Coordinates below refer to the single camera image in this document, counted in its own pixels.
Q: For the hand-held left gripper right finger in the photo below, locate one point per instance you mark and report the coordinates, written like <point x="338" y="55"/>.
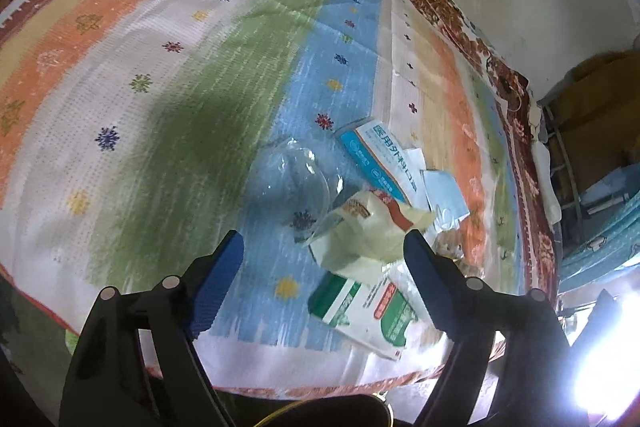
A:
<point x="430" y="282"/>

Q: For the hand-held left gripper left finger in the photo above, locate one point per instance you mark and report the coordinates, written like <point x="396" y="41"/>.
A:
<point x="217" y="287"/>

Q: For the pale yellow snack wrapper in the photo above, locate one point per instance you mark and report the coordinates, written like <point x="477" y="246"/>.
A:
<point x="360" y="237"/>

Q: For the blue white mask package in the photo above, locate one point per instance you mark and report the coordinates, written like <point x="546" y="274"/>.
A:
<point x="382" y="157"/>

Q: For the black bin with gold rim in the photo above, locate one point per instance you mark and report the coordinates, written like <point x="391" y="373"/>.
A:
<point x="310" y="411"/>

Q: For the green white medicine box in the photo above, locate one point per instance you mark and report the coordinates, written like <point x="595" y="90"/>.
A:
<point x="360" y="307"/>

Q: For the blue face mask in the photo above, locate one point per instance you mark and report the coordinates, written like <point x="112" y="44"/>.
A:
<point x="445" y="197"/>

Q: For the clear plastic container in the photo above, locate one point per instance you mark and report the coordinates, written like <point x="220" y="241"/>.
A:
<point x="295" y="182"/>

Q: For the green cartoon foam mat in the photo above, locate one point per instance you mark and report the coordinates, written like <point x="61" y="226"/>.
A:
<point x="71" y="342"/>

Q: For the white cloth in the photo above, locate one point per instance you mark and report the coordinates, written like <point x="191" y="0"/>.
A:
<point x="542" y="167"/>

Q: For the blue printed curtain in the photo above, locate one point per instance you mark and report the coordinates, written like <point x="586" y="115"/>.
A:
<point x="600" y="237"/>

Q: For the striped colourful bed mat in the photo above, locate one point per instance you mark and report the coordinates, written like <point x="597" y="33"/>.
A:
<point x="150" y="107"/>

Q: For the blue folded cloth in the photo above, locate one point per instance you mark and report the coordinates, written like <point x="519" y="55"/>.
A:
<point x="605" y="192"/>

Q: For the brown board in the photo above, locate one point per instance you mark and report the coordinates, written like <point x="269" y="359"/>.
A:
<point x="595" y="97"/>

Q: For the red floral bedsheet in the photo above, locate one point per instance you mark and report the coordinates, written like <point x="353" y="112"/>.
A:
<point x="450" y="7"/>

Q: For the metal bed frame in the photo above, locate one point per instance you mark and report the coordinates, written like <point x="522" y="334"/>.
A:
<point x="567" y="167"/>

